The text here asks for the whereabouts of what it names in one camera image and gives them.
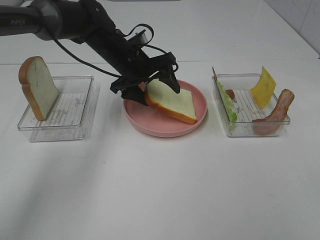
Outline right clear plastic tray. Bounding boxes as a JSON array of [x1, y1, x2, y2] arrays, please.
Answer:
[[212, 73, 291, 138]]

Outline yellow cheese slice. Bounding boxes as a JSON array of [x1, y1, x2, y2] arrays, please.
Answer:
[[249, 66, 277, 109]]

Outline green lettuce leaf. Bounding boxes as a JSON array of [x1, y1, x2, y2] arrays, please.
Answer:
[[216, 80, 238, 122]]

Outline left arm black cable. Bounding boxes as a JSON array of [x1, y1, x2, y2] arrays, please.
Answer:
[[53, 23, 180, 78]]

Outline clear plastic tray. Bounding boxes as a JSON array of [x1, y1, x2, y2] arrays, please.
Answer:
[[212, 73, 291, 138], [17, 76, 100, 143]]

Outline dark brown bacon strip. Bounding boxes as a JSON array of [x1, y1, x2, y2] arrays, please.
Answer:
[[212, 66, 236, 100]]

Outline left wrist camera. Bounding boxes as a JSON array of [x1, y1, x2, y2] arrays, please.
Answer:
[[128, 30, 148, 46]]

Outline left clear plastic tray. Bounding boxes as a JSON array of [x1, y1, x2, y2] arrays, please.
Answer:
[[17, 76, 100, 143]]

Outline pink bacon strip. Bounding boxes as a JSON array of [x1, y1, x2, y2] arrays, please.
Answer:
[[252, 89, 295, 136]]

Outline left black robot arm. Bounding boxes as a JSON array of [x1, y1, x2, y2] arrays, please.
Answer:
[[0, 0, 180, 105]]

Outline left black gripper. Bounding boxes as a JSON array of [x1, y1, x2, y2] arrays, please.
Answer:
[[87, 29, 181, 106]]

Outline bread slice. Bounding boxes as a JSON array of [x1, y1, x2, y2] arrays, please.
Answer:
[[144, 79, 198, 125], [18, 56, 59, 121]]

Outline pink plate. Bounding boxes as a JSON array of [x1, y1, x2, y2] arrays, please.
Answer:
[[123, 80, 208, 138]]

